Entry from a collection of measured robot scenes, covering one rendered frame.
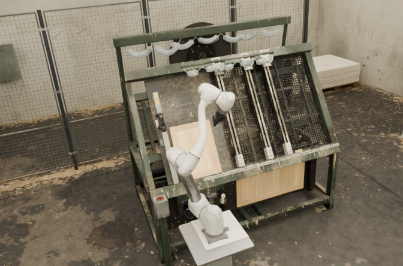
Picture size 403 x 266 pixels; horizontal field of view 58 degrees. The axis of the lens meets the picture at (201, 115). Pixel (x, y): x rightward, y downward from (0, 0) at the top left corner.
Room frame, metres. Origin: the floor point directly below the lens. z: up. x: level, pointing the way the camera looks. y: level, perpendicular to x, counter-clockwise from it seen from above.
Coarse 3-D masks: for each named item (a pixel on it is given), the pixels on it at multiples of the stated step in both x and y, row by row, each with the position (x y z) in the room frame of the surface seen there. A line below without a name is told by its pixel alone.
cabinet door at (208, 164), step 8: (208, 120) 3.46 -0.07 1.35; (176, 128) 3.34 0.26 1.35; (184, 128) 3.36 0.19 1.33; (192, 128) 3.38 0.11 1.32; (208, 128) 3.41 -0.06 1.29; (176, 136) 3.30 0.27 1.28; (184, 136) 3.32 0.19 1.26; (192, 136) 3.33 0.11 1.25; (208, 136) 3.37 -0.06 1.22; (176, 144) 3.25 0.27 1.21; (184, 144) 3.27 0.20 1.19; (192, 144) 3.28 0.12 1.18; (208, 144) 3.32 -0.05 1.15; (208, 152) 3.27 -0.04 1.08; (216, 152) 3.29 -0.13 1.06; (200, 160) 3.21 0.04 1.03; (208, 160) 3.23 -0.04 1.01; (216, 160) 3.24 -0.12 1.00; (200, 168) 3.16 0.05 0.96; (208, 168) 3.18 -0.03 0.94; (216, 168) 3.19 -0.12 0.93; (200, 176) 3.11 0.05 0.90
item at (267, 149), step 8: (248, 72) 3.82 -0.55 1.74; (248, 80) 3.77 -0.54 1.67; (248, 88) 3.75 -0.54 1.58; (256, 96) 3.68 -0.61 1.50; (256, 104) 3.63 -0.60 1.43; (256, 112) 3.58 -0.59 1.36; (256, 120) 3.58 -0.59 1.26; (264, 128) 3.50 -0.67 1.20; (264, 136) 3.45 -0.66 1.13; (264, 144) 3.41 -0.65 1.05; (264, 152) 3.40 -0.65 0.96; (272, 152) 3.36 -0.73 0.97
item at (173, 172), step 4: (156, 92) 3.49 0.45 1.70; (156, 104) 3.42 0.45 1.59; (156, 108) 3.41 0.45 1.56; (160, 108) 3.41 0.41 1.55; (160, 112) 3.38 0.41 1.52; (164, 132) 3.27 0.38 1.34; (164, 136) 3.25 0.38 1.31; (164, 140) 3.23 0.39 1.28; (168, 140) 3.24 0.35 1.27; (164, 144) 3.21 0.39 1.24; (168, 144) 3.21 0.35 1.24; (168, 148) 3.19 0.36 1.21; (172, 168) 3.08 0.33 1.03; (172, 172) 3.06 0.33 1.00; (172, 176) 3.04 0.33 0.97; (176, 176) 3.05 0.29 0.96; (176, 180) 3.03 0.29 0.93
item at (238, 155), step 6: (216, 66) 3.73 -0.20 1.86; (222, 66) 3.62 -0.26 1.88; (216, 72) 3.69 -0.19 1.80; (222, 72) 3.71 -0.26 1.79; (216, 78) 3.70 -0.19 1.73; (216, 84) 3.71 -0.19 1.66; (222, 84) 3.67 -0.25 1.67; (222, 90) 3.65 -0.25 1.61; (228, 114) 3.52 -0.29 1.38; (228, 120) 3.46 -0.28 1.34; (228, 126) 3.44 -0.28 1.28; (234, 126) 3.44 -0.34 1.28; (228, 132) 3.44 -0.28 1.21; (234, 132) 3.40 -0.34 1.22; (234, 138) 3.40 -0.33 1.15; (234, 144) 3.33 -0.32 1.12; (234, 150) 3.31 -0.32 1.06; (240, 150) 3.30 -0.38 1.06; (234, 156) 3.31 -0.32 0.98; (240, 156) 3.27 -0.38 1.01; (240, 162) 3.23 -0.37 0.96
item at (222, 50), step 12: (192, 24) 4.23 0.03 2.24; (204, 24) 4.28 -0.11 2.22; (204, 36) 4.28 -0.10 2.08; (180, 48) 4.18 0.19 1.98; (192, 48) 4.22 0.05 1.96; (204, 48) 4.27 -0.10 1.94; (216, 48) 4.33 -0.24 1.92; (228, 48) 4.38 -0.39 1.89; (180, 60) 4.18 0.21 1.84; (192, 60) 4.21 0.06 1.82
